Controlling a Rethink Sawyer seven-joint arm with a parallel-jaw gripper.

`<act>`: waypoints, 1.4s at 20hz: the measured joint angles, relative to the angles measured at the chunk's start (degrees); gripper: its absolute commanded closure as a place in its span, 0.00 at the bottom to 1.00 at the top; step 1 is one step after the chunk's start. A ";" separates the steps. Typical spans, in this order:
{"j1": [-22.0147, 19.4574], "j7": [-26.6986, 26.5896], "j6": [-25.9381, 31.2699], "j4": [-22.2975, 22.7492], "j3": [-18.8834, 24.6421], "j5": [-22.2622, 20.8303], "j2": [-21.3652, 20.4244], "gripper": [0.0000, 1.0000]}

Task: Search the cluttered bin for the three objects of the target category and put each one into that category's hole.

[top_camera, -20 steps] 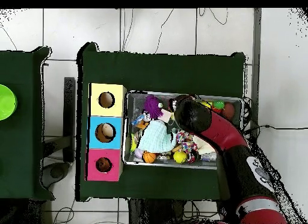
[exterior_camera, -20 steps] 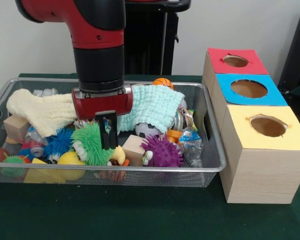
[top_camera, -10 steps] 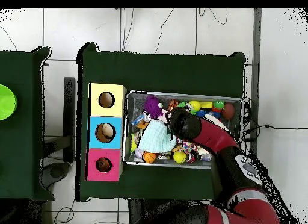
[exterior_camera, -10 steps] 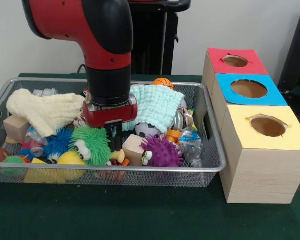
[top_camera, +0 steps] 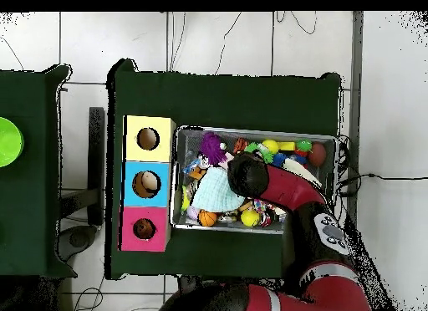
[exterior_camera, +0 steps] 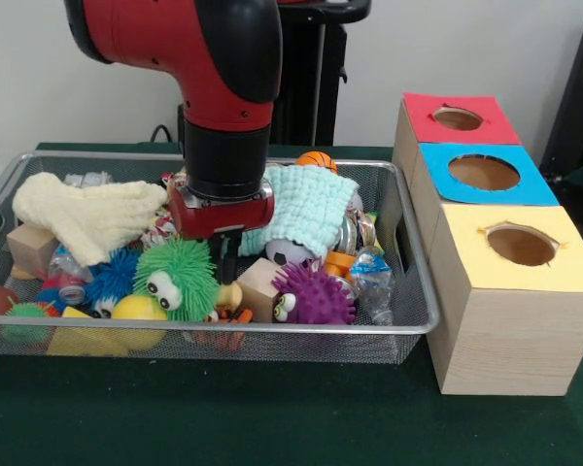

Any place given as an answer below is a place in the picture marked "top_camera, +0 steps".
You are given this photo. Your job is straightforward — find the light blue waffle cloth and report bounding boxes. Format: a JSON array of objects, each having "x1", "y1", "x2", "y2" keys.
[{"x1": 191, "y1": 166, "x2": 246, "y2": 213}]

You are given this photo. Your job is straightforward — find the shallow mesh bin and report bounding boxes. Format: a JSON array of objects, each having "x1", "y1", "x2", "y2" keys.
[{"x1": 169, "y1": 125, "x2": 339, "y2": 237}]

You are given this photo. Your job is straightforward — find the wooden box with three holes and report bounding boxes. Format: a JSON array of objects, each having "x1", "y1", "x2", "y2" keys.
[{"x1": 117, "y1": 115, "x2": 177, "y2": 252}]

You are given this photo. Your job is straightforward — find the purple spiky ball toy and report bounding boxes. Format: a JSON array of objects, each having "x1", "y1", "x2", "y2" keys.
[{"x1": 199, "y1": 131, "x2": 228, "y2": 166}]

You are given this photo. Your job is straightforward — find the orange toy basketball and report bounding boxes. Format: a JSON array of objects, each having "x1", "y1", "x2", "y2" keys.
[{"x1": 197, "y1": 209, "x2": 218, "y2": 227}]

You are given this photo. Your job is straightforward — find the yellow ball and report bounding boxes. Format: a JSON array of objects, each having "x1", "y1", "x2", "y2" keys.
[{"x1": 261, "y1": 139, "x2": 280, "y2": 155}]

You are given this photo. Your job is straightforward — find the dark green table cloth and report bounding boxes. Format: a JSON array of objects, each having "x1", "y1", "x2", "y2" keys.
[
  {"x1": 0, "y1": 64, "x2": 79, "y2": 279},
  {"x1": 105, "y1": 58, "x2": 343, "y2": 287}
]

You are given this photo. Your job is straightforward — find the maroon ball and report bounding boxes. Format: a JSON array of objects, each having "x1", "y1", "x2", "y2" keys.
[{"x1": 308, "y1": 141, "x2": 327, "y2": 167}]

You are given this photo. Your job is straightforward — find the black stand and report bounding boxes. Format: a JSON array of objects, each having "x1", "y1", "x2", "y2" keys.
[{"x1": 59, "y1": 106, "x2": 106, "y2": 225}]

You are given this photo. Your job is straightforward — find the grey rounded floor object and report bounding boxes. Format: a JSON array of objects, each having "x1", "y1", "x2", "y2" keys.
[{"x1": 54, "y1": 225, "x2": 99, "y2": 263}]

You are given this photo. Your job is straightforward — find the lime green bowl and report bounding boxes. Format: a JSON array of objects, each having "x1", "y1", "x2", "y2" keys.
[{"x1": 0, "y1": 116, "x2": 25, "y2": 168}]

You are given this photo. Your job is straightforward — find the blue stringy puffer ball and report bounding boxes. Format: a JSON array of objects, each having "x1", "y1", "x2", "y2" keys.
[{"x1": 271, "y1": 152, "x2": 288, "y2": 168}]

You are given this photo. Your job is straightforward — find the multicolour rope toy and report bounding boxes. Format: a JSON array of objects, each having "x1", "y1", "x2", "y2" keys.
[{"x1": 252, "y1": 198, "x2": 277, "y2": 227}]

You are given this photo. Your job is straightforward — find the black cable with plug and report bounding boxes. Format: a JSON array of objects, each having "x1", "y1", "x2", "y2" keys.
[{"x1": 335, "y1": 133, "x2": 428, "y2": 198}]

